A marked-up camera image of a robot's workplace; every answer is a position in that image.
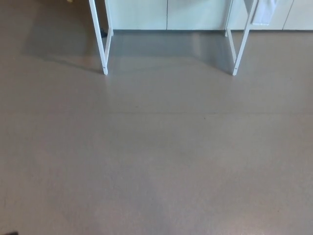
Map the white desk leg frame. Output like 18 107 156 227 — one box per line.
224 0 259 76
89 0 114 75

